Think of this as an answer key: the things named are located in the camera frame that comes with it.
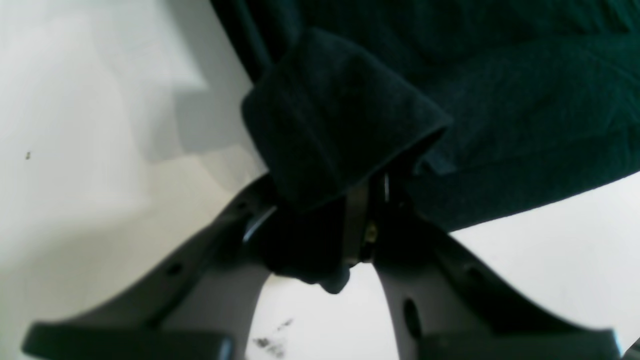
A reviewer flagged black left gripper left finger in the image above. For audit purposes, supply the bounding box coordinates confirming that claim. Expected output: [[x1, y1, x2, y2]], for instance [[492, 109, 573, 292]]
[[22, 175, 277, 360]]

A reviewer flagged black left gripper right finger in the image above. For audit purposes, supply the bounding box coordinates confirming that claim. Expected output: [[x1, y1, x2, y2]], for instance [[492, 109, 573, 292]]
[[373, 210, 621, 360]]

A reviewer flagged black T-shirt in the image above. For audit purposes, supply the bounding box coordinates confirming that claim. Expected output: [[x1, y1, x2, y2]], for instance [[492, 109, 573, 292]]
[[212, 0, 639, 293]]

